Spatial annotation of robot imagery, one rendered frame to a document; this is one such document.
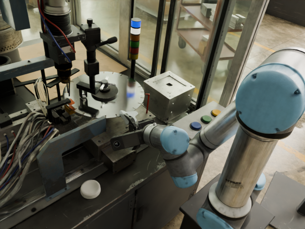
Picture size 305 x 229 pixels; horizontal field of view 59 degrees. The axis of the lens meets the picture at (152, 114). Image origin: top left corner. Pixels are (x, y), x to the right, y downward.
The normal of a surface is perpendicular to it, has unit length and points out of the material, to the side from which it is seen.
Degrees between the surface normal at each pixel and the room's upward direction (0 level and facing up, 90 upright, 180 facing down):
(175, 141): 56
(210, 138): 88
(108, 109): 0
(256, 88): 82
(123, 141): 63
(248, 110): 82
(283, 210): 0
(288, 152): 0
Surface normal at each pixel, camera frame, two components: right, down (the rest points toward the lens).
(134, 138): -0.04, 0.20
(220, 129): -0.67, 0.39
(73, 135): 0.67, 0.52
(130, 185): 0.11, -0.77
